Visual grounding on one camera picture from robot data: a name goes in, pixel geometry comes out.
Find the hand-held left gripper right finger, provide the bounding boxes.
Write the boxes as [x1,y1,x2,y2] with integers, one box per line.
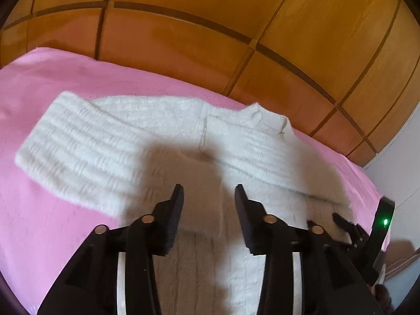
[234,184,384,315]

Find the white knit sweater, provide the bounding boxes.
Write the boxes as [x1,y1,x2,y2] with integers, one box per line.
[15,91,371,315]

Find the pink bedspread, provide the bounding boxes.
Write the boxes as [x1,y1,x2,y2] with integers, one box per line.
[0,48,394,315]

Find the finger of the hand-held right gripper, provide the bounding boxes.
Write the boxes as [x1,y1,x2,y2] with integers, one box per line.
[332,213,367,250]

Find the wooden bed frame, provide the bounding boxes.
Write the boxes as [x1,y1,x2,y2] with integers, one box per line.
[385,254,419,279]

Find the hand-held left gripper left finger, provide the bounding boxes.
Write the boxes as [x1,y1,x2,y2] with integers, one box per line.
[38,184,184,315]

